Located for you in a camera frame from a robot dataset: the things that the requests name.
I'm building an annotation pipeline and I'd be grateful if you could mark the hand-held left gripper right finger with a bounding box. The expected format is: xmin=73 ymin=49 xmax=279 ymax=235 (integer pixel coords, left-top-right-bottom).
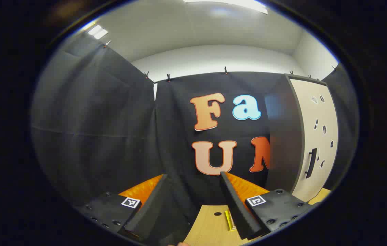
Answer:
xmin=219 ymin=172 xmax=318 ymax=241

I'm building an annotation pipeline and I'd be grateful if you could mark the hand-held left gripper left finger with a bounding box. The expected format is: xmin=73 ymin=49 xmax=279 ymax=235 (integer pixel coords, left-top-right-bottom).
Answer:
xmin=74 ymin=174 xmax=169 ymax=244

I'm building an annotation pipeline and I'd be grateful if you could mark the beige cabinet door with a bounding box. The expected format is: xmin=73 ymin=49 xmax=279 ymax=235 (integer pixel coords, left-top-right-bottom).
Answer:
xmin=289 ymin=78 xmax=339 ymax=203

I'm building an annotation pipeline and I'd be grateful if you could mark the dark grey cabinet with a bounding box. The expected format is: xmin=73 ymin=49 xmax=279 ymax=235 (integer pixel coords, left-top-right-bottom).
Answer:
xmin=265 ymin=73 xmax=329 ymax=197

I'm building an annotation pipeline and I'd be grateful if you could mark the black backdrop cloth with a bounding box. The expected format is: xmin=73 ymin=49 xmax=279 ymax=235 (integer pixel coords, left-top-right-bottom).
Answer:
xmin=323 ymin=64 xmax=359 ymax=190
xmin=31 ymin=32 xmax=157 ymax=206
xmin=146 ymin=71 xmax=285 ymax=245

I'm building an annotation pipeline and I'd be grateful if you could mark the small ceiling light panel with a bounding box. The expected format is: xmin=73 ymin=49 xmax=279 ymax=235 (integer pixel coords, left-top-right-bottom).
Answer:
xmin=88 ymin=25 xmax=109 ymax=40

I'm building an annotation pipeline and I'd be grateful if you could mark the black door handle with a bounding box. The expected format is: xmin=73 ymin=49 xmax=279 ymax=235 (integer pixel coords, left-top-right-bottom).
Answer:
xmin=305 ymin=148 xmax=318 ymax=179

